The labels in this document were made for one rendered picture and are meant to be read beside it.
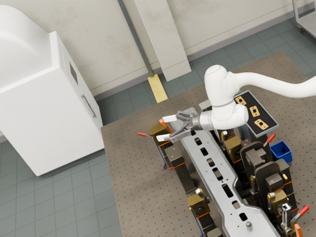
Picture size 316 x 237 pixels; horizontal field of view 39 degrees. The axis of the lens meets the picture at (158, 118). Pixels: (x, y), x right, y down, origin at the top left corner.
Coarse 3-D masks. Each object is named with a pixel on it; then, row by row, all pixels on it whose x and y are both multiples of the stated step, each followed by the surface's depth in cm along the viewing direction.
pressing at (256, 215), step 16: (176, 128) 292; (192, 144) 277; (208, 144) 272; (192, 160) 268; (224, 160) 259; (208, 176) 255; (224, 176) 251; (224, 192) 243; (224, 208) 235; (240, 208) 232; (256, 208) 229; (224, 224) 229; (240, 224) 225; (256, 224) 222; (272, 224) 219
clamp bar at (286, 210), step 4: (284, 204) 200; (280, 208) 200; (284, 208) 200; (288, 208) 198; (280, 212) 199; (284, 212) 203; (288, 212) 199; (284, 216) 205; (288, 216) 201; (284, 220) 207; (288, 220) 203; (284, 224) 209; (288, 224) 204; (288, 228) 206
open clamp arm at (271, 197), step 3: (270, 192) 220; (273, 192) 220; (270, 195) 219; (273, 195) 219; (270, 198) 220; (273, 198) 219; (270, 201) 221; (270, 204) 222; (270, 207) 224; (270, 210) 225; (273, 210) 225
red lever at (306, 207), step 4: (304, 208) 204; (308, 208) 203; (300, 212) 205; (304, 212) 204; (296, 216) 206; (300, 216) 205; (292, 220) 207; (296, 220) 206; (292, 224) 207; (284, 228) 209
